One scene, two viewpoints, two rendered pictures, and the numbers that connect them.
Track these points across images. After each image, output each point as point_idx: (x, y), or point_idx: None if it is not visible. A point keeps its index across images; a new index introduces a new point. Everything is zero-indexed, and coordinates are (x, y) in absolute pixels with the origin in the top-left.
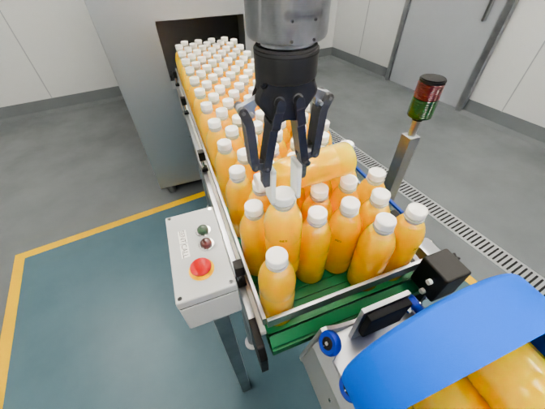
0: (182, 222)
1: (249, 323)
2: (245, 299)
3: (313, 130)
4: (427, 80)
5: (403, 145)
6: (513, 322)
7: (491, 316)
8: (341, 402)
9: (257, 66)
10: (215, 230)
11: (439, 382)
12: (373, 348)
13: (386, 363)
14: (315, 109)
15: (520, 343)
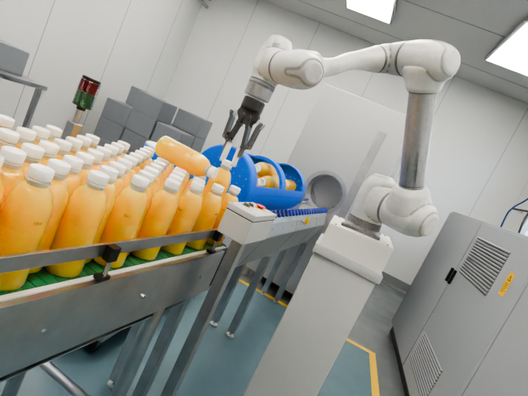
0: (251, 211)
1: (225, 251)
2: (217, 251)
3: (230, 126)
4: (100, 82)
5: (77, 133)
6: None
7: None
8: None
9: (262, 109)
10: (240, 203)
11: (254, 164)
12: (251, 173)
13: (253, 172)
14: (233, 118)
15: None
